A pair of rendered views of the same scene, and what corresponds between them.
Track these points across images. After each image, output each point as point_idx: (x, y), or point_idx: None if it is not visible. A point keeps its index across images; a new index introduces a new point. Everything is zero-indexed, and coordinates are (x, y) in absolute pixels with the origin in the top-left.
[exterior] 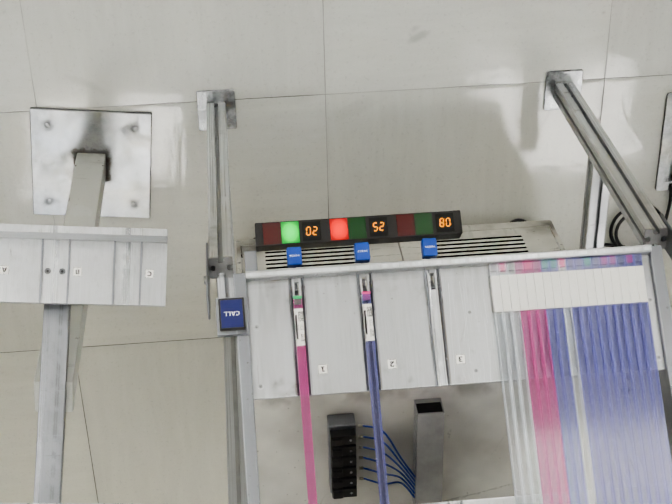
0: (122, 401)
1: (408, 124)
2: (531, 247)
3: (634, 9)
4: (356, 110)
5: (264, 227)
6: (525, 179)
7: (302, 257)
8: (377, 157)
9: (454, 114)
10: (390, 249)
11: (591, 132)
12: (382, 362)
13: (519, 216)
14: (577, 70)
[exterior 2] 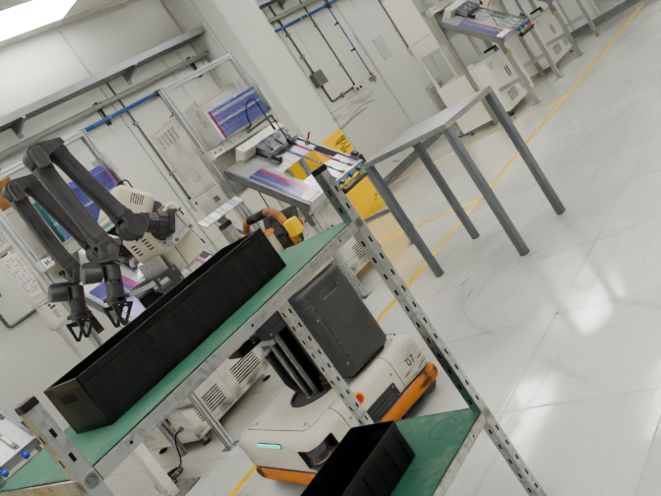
0: None
1: (261, 406)
2: (196, 415)
3: (232, 462)
4: (276, 393)
5: None
6: (217, 441)
7: (250, 365)
8: (261, 401)
9: (253, 417)
10: (231, 386)
11: (206, 406)
12: None
13: (210, 442)
14: (231, 448)
